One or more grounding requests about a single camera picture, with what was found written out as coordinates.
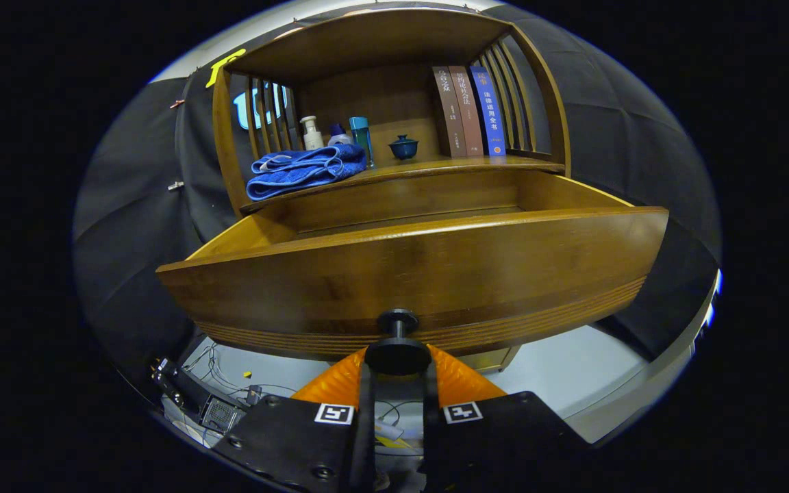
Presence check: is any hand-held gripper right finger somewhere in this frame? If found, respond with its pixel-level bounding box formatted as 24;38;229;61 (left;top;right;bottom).
422;344;594;493

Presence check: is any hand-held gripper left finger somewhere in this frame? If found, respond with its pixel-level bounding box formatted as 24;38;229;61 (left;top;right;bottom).
213;346;376;493

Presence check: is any wooden drawer with black knob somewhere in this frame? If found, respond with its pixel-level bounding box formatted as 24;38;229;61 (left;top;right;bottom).
156;168;669;376

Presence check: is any wooden countertop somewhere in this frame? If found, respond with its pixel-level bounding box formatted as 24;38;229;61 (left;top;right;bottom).
240;154;566;213

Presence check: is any wooden cabinet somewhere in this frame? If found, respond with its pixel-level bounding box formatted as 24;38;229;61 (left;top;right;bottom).
211;3;572;374

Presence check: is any black electronic box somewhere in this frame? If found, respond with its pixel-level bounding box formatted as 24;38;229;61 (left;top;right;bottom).
151;357;248;432

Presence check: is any blue folded towel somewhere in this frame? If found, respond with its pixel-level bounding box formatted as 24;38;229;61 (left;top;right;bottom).
246;144;368;201

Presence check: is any white pump bottle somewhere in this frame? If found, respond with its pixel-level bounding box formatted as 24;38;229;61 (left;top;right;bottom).
300;116;325;151

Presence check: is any dark blue lidded teacup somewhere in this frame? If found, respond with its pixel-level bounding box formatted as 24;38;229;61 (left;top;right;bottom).
388;134;419;161

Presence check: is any teal clear bottle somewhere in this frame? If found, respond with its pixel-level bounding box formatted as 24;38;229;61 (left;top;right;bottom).
349;116;376;170

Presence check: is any reddish brown book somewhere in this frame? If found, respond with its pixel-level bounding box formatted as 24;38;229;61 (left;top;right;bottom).
449;65;486;157

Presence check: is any blue book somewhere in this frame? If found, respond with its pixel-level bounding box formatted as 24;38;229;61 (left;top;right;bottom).
470;66;507;157

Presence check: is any dark brown book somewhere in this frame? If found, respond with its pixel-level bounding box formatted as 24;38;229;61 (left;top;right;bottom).
432;66;469;158

